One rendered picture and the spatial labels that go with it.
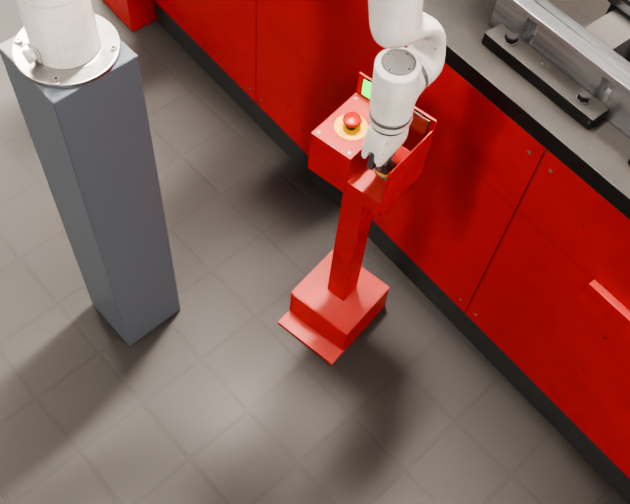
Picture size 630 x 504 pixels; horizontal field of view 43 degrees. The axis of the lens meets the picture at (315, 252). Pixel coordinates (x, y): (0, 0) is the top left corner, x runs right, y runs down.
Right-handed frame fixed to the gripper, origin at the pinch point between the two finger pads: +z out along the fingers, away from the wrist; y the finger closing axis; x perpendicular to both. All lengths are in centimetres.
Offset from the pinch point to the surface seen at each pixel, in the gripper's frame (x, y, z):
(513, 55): 8.7, -31.3, -12.8
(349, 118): -10.2, -1.1, -5.9
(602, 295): 51, -12, 14
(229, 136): -72, -22, 77
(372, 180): -0.7, 2.2, 4.4
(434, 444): 40, 19, 74
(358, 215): -2.9, 2.6, 21.1
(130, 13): -131, -35, 70
